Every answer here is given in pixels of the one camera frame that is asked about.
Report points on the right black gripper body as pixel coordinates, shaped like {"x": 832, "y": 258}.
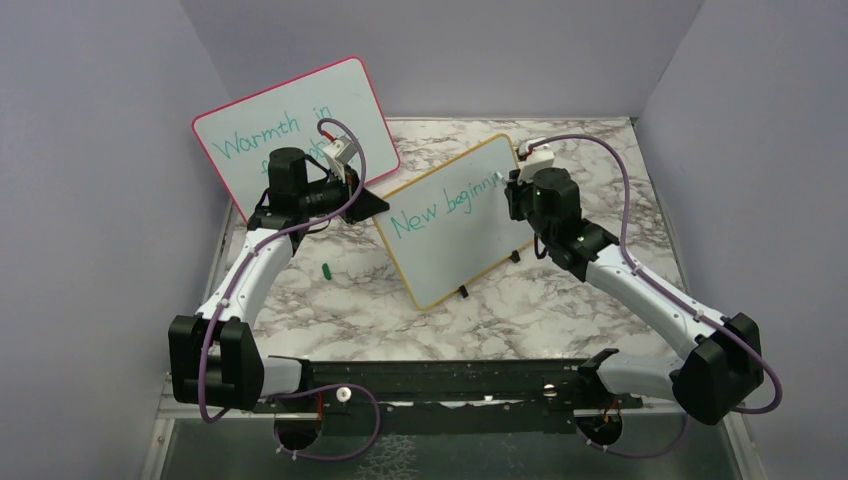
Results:
{"x": 522, "y": 203}

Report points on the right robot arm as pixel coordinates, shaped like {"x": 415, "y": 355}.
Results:
{"x": 649, "y": 298}

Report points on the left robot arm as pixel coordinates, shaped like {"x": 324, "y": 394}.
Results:
{"x": 245, "y": 298}

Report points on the yellow framed whiteboard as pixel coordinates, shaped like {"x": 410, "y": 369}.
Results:
{"x": 450, "y": 225}

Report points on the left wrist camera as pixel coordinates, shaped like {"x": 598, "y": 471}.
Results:
{"x": 338, "y": 154}

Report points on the pink framed whiteboard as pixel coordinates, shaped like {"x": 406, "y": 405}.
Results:
{"x": 239, "y": 137}

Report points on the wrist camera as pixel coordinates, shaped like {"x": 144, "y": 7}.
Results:
{"x": 533, "y": 159}
{"x": 338, "y": 154}

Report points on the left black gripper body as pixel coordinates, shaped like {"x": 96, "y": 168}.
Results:
{"x": 339, "y": 195}

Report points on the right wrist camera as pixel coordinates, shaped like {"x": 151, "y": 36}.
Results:
{"x": 533, "y": 159}

